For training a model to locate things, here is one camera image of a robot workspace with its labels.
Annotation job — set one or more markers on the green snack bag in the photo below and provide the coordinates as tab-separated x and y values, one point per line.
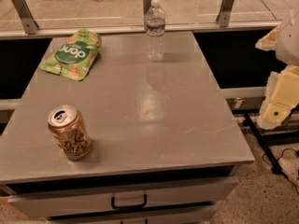
74	58

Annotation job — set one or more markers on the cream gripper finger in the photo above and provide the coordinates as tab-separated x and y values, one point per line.
281	97
268	42

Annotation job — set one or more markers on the orange soda can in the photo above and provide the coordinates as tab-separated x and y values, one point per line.
67	126

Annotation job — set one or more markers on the clear plastic water bottle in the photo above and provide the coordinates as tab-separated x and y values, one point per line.
155	30

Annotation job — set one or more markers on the grey drawer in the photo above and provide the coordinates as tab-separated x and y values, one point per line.
181	215
97	200

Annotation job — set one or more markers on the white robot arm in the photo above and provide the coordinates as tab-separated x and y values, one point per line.
287	45

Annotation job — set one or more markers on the right metal railing bracket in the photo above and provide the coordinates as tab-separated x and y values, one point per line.
224	15

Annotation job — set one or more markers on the black metal stand leg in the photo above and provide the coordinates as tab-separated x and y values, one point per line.
268	140

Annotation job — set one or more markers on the grey upper drawer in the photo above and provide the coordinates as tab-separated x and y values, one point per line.
97	200

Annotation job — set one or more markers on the grey lower drawer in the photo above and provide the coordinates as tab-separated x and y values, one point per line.
181	215

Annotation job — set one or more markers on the black drawer handle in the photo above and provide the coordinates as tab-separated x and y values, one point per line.
137	202

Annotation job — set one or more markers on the left metal railing bracket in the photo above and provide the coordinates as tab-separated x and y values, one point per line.
29	25

